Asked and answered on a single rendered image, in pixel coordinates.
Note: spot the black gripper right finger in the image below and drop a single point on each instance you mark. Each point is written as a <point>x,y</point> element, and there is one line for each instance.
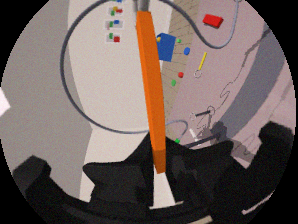
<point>181,162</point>

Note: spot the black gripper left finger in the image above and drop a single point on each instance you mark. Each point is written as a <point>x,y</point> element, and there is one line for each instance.
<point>138,170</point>

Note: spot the red rectangular block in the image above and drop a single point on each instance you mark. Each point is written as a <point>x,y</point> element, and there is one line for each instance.
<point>213,20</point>

